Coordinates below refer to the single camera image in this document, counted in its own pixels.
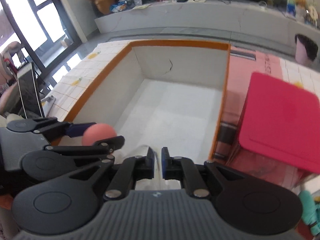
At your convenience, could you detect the pink foam ball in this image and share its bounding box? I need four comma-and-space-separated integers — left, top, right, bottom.
82, 124, 117, 146

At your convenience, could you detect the teal plush toy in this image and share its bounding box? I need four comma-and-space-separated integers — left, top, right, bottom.
298, 190, 319, 237

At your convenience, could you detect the laptop computer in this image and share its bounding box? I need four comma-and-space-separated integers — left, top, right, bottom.
1, 62, 45, 119

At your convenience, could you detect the orange white storage box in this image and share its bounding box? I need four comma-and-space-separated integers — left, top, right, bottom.
64, 40, 231, 163

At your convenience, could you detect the red lidded clear box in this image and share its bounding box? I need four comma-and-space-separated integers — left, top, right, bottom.
226, 71, 320, 193

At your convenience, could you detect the golden vase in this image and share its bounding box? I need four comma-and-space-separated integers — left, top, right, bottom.
94, 0, 115, 15

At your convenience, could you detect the pink bin with black bag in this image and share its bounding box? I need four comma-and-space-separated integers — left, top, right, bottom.
295, 34, 318, 67

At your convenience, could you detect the brown teddy bear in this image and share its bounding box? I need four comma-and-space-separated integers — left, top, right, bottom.
295, 0, 307, 23

